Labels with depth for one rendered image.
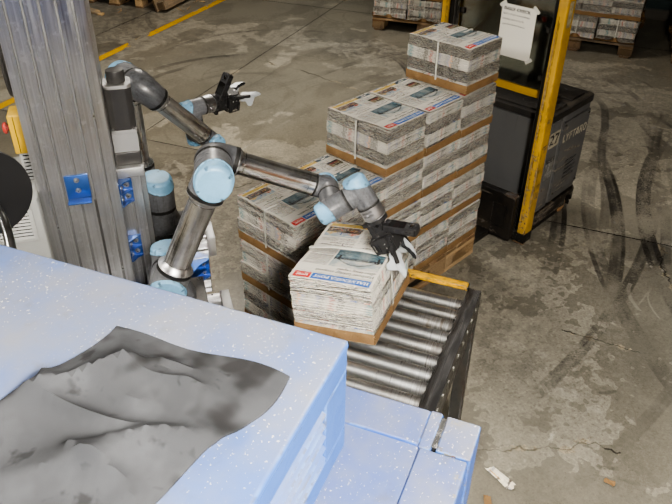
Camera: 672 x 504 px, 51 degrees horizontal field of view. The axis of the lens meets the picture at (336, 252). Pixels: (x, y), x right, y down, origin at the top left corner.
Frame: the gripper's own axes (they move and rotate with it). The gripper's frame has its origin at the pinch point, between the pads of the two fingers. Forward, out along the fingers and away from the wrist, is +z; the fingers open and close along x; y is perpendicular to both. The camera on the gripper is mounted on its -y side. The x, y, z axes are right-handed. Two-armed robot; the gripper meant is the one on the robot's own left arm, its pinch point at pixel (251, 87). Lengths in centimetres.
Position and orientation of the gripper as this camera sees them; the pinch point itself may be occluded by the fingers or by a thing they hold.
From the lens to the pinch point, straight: 315.5
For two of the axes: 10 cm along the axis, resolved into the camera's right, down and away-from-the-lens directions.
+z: 7.5, -3.6, 5.6
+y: -1.0, 7.6, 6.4
